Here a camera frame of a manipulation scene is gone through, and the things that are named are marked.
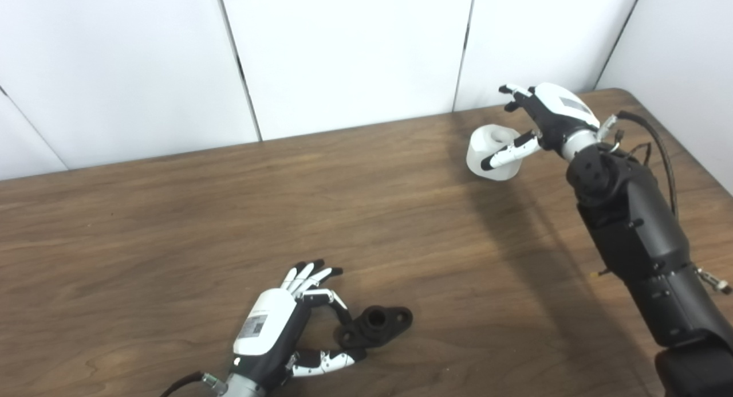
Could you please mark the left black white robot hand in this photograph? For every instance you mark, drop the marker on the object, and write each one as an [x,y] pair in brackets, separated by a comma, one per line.
[266,328]

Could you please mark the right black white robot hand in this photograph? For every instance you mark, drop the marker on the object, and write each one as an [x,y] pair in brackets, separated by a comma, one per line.
[558,116]

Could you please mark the round white piece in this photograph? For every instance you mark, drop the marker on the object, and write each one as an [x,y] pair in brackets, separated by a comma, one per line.
[487,142]

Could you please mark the black flanged holder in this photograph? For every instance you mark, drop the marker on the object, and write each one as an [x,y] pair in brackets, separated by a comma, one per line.
[378,325]

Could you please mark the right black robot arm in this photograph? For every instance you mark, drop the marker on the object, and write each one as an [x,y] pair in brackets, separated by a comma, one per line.
[641,231]

